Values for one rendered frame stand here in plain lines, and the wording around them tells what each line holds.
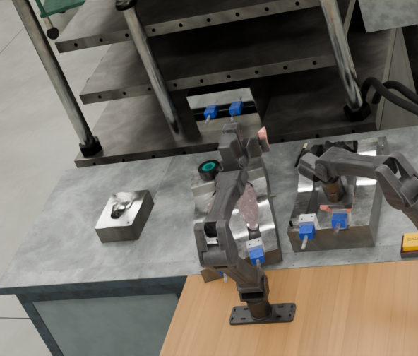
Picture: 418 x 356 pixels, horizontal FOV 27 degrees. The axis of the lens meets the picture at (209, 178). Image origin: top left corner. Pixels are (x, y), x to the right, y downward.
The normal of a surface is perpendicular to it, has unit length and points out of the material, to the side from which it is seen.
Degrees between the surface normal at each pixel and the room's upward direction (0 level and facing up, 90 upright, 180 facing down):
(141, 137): 0
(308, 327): 0
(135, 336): 90
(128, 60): 0
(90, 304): 90
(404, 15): 90
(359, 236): 90
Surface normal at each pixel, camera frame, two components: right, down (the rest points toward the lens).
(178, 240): -0.31, -0.78
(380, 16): -0.24, 0.62
